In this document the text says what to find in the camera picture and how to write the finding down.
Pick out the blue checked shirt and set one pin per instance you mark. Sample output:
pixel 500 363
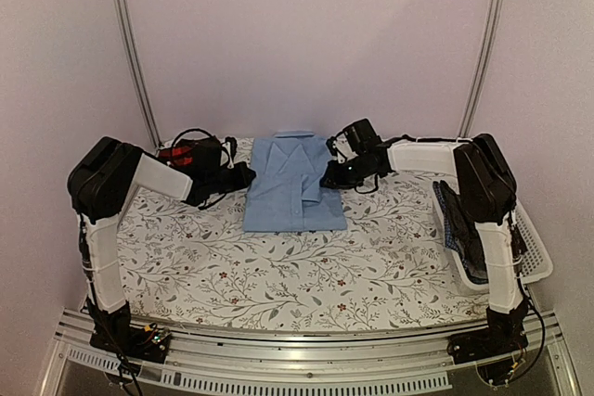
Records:
pixel 445 224

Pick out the floral patterned table cloth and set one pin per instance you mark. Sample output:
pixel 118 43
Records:
pixel 382 271

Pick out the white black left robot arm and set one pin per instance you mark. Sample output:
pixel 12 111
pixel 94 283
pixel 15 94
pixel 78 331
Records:
pixel 196 172

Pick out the aluminium front rail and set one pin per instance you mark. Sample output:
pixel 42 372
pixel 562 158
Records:
pixel 217 361

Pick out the left aluminium frame post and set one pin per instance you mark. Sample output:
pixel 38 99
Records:
pixel 130 49

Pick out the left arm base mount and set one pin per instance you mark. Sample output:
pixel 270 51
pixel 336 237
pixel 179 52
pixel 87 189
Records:
pixel 149 343

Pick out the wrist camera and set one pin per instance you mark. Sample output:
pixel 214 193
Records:
pixel 230 146
pixel 339 148

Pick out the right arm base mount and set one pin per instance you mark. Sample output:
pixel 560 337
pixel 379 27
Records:
pixel 486 343

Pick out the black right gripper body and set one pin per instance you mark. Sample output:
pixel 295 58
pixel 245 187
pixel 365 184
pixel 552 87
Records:
pixel 352 176

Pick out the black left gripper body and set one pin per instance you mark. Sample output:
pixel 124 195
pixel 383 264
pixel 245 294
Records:
pixel 219 185

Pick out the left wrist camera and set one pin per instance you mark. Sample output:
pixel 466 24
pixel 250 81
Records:
pixel 230 146

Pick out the red black plaid shirt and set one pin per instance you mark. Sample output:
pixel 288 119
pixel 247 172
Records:
pixel 177 157

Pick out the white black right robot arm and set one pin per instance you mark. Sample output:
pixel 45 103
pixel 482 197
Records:
pixel 484 204

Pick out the white plastic laundry basket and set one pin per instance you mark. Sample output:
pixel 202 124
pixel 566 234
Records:
pixel 464 249

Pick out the light blue long sleeve shirt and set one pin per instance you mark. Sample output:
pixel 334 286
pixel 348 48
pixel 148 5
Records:
pixel 286 195

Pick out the right aluminium frame post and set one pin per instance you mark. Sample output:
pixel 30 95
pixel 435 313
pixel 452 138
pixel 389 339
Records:
pixel 481 67

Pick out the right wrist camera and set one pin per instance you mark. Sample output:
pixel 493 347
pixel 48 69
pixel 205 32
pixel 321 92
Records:
pixel 339 148

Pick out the aluminium frame post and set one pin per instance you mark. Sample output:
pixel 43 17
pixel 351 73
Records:
pixel 481 67
pixel 130 49

